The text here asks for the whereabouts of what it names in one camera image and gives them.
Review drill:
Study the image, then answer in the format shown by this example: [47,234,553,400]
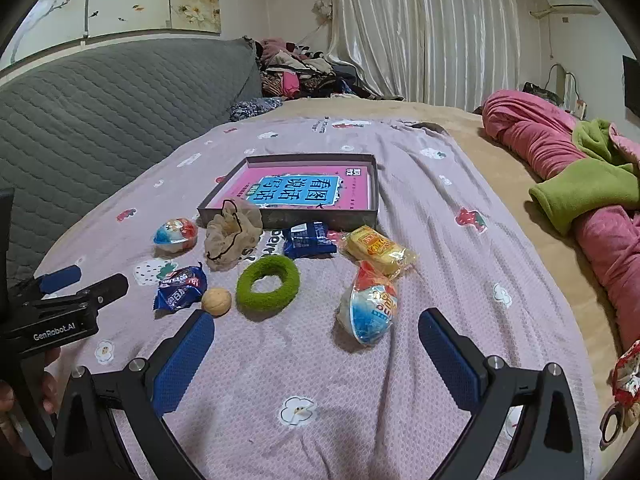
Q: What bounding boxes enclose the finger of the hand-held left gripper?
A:
[7,264,83,306]
[15,273,130,321]

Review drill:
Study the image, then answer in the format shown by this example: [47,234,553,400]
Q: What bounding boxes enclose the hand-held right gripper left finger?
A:
[52,310,221,480]

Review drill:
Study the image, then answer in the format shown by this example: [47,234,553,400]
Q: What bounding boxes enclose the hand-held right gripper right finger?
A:
[417,307,586,480]

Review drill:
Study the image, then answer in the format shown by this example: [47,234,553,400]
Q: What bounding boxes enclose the blue red-print snack packet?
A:
[152,262,208,312]

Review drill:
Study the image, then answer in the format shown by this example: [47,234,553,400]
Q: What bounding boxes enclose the walnut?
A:
[201,287,233,317]

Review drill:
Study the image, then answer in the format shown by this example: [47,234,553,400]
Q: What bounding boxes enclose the small toy egg capsule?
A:
[152,217,199,253]

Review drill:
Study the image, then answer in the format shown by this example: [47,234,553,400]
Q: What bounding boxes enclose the large toy egg capsule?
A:
[337,260,399,346]

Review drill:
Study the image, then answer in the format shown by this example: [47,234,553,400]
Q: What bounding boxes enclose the green fuzzy ring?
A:
[236,255,301,317]

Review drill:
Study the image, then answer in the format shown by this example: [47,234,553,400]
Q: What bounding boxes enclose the beige mesh scrunchie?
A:
[202,200,264,272]

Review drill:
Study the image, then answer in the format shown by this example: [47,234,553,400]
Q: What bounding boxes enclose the yellow snack packet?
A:
[340,226,418,281]

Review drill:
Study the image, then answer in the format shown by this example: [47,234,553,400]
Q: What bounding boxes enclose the dark blue snack packet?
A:
[281,221,338,259]

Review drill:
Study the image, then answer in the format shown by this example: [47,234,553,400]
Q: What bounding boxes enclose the shallow grey box pink bottom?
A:
[197,154,379,231]

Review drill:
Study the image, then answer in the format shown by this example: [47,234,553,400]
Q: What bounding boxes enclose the person's left hand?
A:
[0,347,63,456]

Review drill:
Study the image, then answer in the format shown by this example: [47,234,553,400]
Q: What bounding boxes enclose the pink strawberry printed blanket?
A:
[32,110,603,480]

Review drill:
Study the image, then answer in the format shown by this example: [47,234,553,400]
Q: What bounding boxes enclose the grey quilted headboard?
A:
[0,37,263,286]

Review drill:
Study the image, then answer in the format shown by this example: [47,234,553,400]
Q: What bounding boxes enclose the green fleece blanket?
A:
[529,119,640,236]

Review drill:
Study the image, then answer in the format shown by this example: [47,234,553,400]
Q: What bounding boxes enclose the beige bed sheet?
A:
[270,97,631,361]

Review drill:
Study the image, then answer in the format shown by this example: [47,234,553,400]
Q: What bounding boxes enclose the dark blue floral cloth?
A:
[230,97,283,122]

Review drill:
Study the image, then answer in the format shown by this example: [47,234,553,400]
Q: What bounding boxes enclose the pink quilt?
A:
[482,89,640,356]

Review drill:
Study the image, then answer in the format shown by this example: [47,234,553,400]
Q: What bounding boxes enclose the pink floral quilted cloth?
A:
[607,122,640,176]

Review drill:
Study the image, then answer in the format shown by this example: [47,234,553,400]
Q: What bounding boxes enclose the dark bag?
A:
[522,81,561,106]

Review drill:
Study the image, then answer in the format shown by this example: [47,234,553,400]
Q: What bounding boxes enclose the pile of clothes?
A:
[242,35,406,103]

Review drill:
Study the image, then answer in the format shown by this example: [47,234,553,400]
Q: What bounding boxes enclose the black television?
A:
[622,55,640,121]

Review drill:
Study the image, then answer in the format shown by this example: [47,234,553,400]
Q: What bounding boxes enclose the white curtains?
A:
[310,0,516,111]

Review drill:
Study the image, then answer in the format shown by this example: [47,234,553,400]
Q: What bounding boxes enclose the purple-handled scissors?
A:
[599,402,626,448]

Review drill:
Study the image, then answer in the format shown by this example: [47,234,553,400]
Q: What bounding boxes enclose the floral wall painting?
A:
[0,0,221,73]

